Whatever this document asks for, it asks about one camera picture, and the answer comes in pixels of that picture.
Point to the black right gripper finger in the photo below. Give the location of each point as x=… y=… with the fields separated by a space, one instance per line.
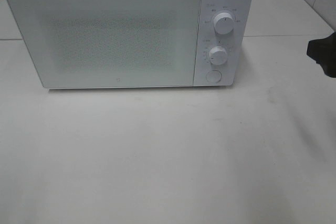
x=322 y=51

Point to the white timer knob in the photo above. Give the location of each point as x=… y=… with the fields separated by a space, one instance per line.
x=218 y=55

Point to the round white door button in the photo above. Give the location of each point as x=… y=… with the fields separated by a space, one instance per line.
x=214 y=76

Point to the white microwave door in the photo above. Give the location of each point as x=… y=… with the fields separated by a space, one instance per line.
x=110 y=43

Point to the upper white power knob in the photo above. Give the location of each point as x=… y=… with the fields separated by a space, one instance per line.
x=223 y=23

